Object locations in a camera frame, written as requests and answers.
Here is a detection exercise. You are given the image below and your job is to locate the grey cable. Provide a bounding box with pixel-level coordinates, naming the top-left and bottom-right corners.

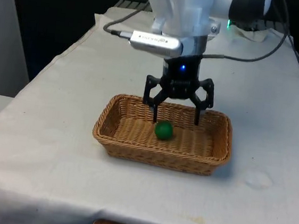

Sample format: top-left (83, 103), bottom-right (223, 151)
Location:
top-left (102, 4), bottom-right (149, 42)

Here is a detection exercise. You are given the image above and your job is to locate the rectangular wicker basket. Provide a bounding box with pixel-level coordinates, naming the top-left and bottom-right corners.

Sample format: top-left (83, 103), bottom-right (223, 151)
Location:
top-left (89, 90), bottom-right (237, 179)

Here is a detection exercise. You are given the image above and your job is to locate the white cabinet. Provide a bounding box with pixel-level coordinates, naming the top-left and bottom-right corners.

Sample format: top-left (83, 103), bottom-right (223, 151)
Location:
top-left (0, 0), bottom-right (39, 110)

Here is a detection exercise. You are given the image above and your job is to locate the green ball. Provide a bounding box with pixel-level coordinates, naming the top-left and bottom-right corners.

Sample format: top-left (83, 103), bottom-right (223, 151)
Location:
top-left (153, 120), bottom-right (175, 142)

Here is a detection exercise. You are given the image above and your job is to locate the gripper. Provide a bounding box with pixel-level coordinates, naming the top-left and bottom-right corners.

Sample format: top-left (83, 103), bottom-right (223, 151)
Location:
top-left (140, 49), bottom-right (220, 130)

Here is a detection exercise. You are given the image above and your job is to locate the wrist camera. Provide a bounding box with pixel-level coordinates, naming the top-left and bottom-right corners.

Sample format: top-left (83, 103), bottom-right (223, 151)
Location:
top-left (127, 29), bottom-right (186, 60)

